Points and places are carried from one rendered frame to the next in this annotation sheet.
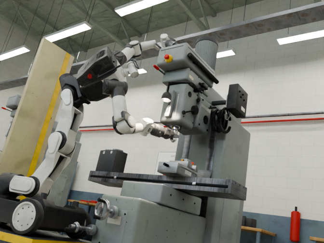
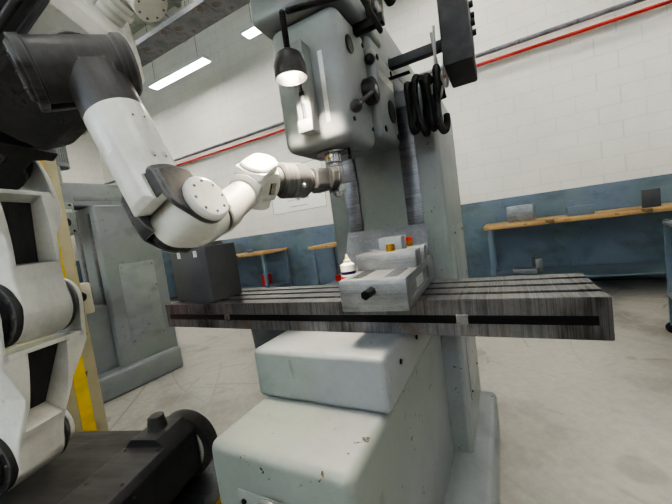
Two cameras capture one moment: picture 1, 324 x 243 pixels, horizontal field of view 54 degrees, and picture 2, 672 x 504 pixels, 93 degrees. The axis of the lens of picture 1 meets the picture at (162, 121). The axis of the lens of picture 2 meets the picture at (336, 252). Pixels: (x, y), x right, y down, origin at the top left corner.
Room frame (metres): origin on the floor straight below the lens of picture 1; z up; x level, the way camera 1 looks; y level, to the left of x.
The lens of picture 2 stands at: (1.40, 0.10, 1.10)
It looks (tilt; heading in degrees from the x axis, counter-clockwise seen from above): 4 degrees down; 349
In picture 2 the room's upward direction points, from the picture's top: 8 degrees counter-clockwise
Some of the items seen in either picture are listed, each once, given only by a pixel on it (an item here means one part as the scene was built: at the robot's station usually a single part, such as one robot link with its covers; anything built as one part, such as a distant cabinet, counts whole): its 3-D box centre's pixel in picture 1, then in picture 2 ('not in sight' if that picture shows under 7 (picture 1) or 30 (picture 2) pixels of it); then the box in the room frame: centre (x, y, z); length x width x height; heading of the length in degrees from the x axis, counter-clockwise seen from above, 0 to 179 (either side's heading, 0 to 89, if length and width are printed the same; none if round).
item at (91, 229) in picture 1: (81, 228); not in sight; (1.96, 0.34, 0.49); 0.22 x 0.06 x 0.06; 141
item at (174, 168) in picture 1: (181, 170); (392, 271); (2.17, -0.20, 0.97); 0.35 x 0.15 x 0.11; 143
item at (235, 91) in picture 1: (237, 101); (460, 38); (2.30, -0.56, 1.62); 0.20 x 0.09 x 0.21; 141
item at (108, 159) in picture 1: (111, 162); (205, 270); (2.62, 0.34, 1.01); 0.22 x 0.12 x 0.20; 44
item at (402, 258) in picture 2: (180, 164); (388, 259); (2.15, -0.18, 1.00); 0.15 x 0.06 x 0.04; 53
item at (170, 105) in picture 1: (170, 103); (304, 89); (2.20, -0.04, 1.45); 0.04 x 0.04 x 0.21; 51
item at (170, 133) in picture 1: (163, 132); (309, 181); (2.24, -0.02, 1.23); 0.13 x 0.12 x 0.10; 26
